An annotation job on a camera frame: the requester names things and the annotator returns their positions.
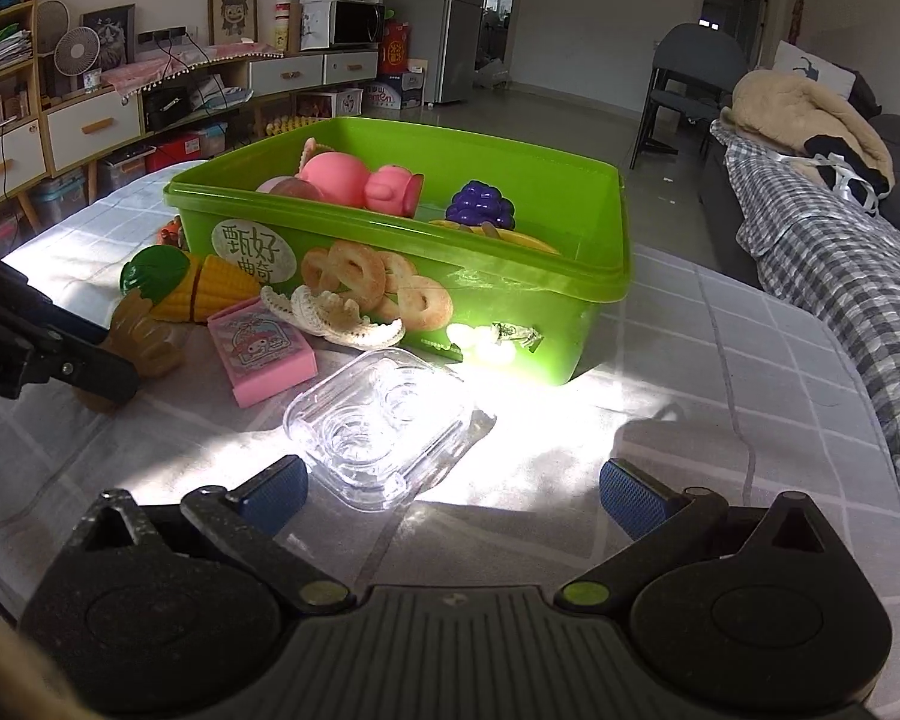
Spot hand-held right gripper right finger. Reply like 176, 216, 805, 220
559, 460, 833, 608

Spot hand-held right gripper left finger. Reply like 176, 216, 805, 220
82, 454, 352, 610

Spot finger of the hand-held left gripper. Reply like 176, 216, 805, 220
0, 244, 110, 350
22, 341, 141, 407

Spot clear plastic tray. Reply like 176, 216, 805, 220
283, 349, 496, 515

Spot green plastic box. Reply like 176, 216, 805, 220
163, 116, 632, 389

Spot pink rubber toy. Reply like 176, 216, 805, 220
295, 152, 426, 218

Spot purple toy grapes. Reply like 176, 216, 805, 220
448, 180, 516, 232

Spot grey checked tablecloth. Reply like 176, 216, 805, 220
0, 157, 900, 691

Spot pink card box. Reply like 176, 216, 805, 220
208, 295, 320, 410

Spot yellow toy corn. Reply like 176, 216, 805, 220
118, 246, 265, 325

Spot white toy tiara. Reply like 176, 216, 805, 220
260, 283, 406, 350

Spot wooden cabinet with white drawers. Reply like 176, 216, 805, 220
0, 0, 380, 241

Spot red storage box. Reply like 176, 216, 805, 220
146, 133, 207, 173

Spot small white desk fan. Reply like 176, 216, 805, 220
54, 26, 100, 95

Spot framed cat picture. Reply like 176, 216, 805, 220
81, 4, 136, 72

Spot pink cloth with tassels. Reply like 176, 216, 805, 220
101, 41, 286, 98

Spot grey checked sofa blanket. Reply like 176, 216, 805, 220
709, 120, 900, 541

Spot row of yellow toys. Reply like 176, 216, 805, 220
262, 114, 323, 137

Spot framed cartoon girl picture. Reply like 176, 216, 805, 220
208, 0, 258, 44

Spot black garment with white ribbon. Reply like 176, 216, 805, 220
802, 133, 890, 215

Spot blue and white carton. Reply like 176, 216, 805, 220
364, 67, 426, 112

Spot grey chair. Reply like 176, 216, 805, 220
630, 22, 751, 170

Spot black microwave oven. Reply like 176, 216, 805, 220
330, 0, 386, 46

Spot red gift box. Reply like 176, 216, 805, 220
379, 19, 413, 76

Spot white cushion with blue print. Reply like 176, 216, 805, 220
772, 40, 856, 95

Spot silver refrigerator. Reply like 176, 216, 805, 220
382, 0, 522, 106

